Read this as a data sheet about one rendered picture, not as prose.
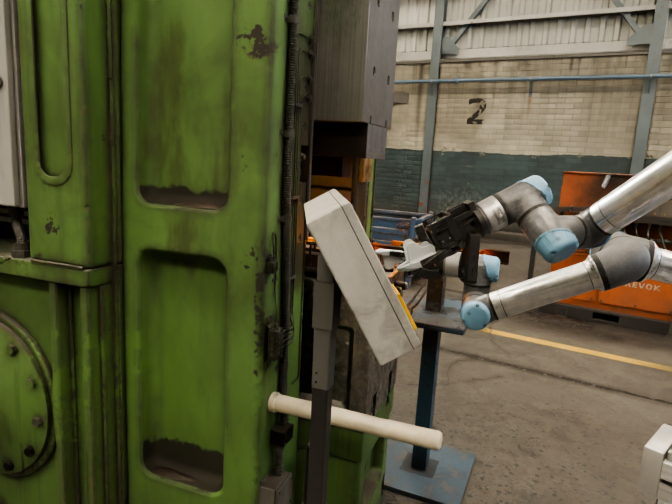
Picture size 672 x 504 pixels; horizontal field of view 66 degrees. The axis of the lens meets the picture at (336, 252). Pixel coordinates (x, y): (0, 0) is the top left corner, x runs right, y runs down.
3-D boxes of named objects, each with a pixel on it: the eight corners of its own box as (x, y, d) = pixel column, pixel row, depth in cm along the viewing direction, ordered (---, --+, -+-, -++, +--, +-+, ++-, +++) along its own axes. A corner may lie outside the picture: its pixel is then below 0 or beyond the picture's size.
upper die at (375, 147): (385, 159, 163) (387, 128, 161) (365, 158, 145) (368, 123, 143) (266, 152, 177) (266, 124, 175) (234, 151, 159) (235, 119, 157)
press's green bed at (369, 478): (385, 499, 197) (394, 384, 189) (353, 570, 163) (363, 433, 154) (256, 463, 216) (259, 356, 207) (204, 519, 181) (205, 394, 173)
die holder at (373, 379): (395, 384, 189) (405, 264, 181) (364, 433, 154) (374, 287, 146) (259, 356, 208) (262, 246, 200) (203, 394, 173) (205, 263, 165)
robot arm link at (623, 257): (670, 281, 121) (468, 342, 136) (655, 272, 132) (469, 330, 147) (653, 235, 121) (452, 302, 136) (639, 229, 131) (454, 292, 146)
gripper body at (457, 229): (418, 222, 117) (466, 198, 117) (434, 255, 119) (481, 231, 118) (426, 227, 109) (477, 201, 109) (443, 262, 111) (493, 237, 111)
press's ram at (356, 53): (397, 131, 174) (407, 3, 166) (362, 121, 138) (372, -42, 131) (284, 126, 188) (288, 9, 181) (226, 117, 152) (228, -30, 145)
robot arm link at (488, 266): (496, 288, 146) (499, 258, 144) (456, 283, 149) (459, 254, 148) (498, 282, 153) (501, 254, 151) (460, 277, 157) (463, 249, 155)
